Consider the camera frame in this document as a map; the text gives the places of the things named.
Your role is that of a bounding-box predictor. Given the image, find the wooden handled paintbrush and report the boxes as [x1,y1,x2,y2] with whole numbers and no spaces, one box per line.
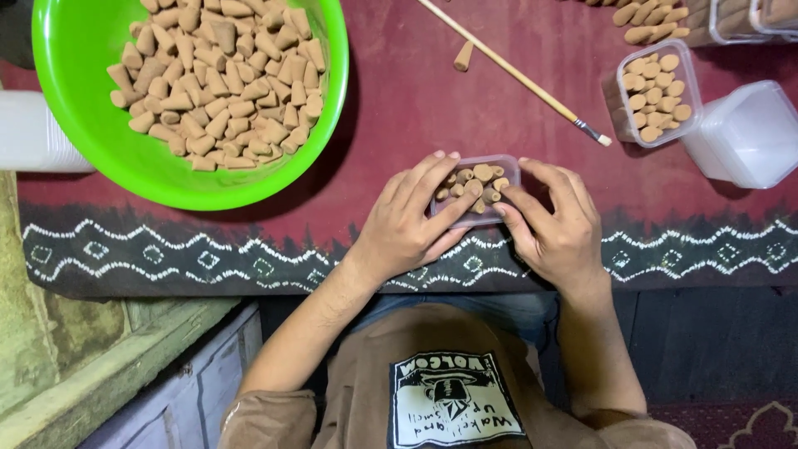
[416,0,613,148]

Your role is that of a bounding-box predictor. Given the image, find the green plastic bowl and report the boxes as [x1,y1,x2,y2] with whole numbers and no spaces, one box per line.
[31,0,350,212]

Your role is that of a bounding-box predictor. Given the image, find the person's left hand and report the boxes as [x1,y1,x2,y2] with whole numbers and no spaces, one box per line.
[346,150,483,291]

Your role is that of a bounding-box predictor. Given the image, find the weathered wooden bench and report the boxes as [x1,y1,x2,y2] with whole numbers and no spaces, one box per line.
[0,171,243,449]

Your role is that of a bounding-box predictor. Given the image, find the packed group of incense cones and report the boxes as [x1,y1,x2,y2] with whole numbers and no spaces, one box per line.
[613,53,693,144]

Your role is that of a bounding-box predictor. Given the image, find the blue jeans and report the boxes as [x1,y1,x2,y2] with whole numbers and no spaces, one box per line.
[348,292,560,351]

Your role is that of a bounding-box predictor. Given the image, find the person's right hand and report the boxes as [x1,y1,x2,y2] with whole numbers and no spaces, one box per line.
[492,157,614,295]

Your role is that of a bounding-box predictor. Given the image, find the heap of tan incense cones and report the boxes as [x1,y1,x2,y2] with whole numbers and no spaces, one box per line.
[106,0,328,172]

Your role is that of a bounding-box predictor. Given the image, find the stack of empty clear containers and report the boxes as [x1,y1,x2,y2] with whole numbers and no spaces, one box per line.
[679,80,798,190]

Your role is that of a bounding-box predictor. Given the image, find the single tan incense cone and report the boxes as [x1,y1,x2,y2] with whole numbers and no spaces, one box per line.
[453,40,476,73]

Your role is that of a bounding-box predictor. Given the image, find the stack of white plastic lids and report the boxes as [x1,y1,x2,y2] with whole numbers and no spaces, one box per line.
[0,90,96,174]

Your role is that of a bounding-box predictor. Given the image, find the red patterned rug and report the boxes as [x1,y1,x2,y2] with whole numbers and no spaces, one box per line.
[647,399,798,449]

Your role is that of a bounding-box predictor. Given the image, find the clear container of cones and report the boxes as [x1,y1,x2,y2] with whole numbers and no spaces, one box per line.
[748,0,798,37]
[685,0,775,48]

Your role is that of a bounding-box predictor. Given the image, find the loose pile of incense cones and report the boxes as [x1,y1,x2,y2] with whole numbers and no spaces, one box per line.
[585,0,692,46]

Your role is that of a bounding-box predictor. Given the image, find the clear container packed full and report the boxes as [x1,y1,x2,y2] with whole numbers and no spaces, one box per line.
[601,39,704,150]

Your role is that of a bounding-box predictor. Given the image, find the grey wooden crate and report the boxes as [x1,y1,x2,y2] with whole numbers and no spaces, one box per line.
[75,302,264,449]

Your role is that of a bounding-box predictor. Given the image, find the brown printed shirt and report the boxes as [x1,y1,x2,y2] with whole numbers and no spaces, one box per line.
[217,303,699,449]

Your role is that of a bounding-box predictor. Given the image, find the cluster of standing incense cones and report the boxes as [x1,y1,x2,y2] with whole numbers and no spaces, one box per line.
[434,163,511,215]

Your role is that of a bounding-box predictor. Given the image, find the red batik tablecloth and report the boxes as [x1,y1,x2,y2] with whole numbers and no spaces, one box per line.
[15,0,798,301]

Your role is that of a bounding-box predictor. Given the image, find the small clear plastic container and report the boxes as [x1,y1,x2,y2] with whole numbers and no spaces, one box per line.
[429,154,522,229]

